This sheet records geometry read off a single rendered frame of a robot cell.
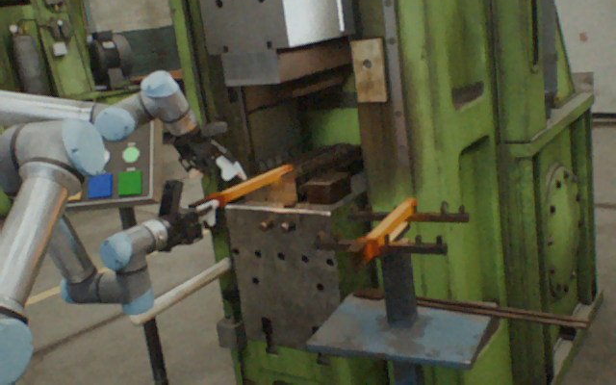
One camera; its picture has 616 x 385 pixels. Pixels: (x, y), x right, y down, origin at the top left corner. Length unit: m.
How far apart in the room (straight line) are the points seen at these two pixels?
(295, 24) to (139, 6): 9.34
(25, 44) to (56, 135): 5.26
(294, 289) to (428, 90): 0.70
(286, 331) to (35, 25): 5.18
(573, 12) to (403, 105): 5.40
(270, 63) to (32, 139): 0.77
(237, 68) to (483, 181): 0.87
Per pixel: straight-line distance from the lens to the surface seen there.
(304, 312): 2.07
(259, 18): 1.96
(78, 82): 6.87
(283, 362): 2.21
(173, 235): 1.72
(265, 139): 2.30
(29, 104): 1.62
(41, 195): 1.36
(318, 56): 2.11
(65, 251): 1.63
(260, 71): 1.98
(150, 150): 2.22
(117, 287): 1.65
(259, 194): 2.08
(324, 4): 2.07
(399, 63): 1.90
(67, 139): 1.39
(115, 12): 11.00
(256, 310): 2.18
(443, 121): 1.91
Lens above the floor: 1.46
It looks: 14 degrees down
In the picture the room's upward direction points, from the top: 8 degrees counter-clockwise
